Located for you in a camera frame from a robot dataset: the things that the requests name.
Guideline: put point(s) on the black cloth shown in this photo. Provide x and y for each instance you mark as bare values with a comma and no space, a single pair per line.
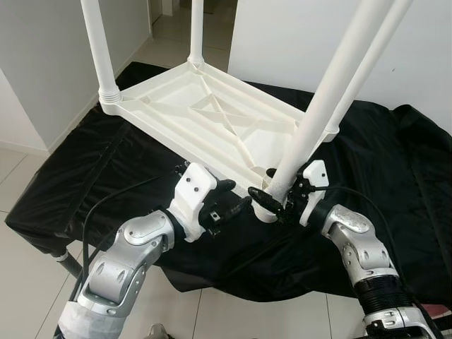
402,198

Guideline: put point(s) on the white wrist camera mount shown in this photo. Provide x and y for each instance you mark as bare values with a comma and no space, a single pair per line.
316,187
191,194

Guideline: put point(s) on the pink stool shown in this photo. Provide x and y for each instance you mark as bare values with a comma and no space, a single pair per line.
442,311

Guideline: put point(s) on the black metal table leg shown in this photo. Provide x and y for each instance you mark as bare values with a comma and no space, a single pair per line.
68,265

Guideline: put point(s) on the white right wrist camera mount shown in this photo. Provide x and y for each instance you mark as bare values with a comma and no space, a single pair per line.
316,187

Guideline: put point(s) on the grey robot foot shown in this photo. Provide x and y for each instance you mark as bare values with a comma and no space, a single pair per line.
158,332

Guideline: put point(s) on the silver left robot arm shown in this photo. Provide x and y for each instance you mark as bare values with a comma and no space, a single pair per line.
120,268

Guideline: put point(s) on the white plastic table top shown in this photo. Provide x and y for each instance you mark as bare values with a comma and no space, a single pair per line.
205,113

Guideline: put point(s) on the dark grey table base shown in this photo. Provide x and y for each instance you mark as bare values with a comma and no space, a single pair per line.
186,281

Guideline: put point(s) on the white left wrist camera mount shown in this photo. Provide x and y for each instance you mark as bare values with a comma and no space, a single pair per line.
191,194

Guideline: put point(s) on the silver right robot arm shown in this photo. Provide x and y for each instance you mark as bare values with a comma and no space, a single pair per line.
367,254

